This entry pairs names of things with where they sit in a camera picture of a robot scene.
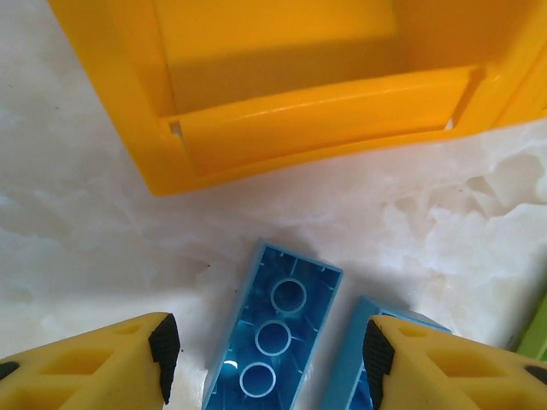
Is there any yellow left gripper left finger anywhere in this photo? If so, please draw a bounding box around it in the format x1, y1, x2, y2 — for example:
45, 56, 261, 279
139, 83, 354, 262
0, 311, 180, 410

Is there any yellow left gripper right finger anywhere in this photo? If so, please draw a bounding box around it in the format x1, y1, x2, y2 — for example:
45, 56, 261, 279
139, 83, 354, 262
362, 314, 547, 410

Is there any green lego brick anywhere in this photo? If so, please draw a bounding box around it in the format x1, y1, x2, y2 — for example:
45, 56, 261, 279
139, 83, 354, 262
515, 292, 547, 364

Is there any blue lego brick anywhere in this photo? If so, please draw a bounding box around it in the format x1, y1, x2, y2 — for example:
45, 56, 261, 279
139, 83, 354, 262
337, 295, 453, 410
201, 239, 345, 410

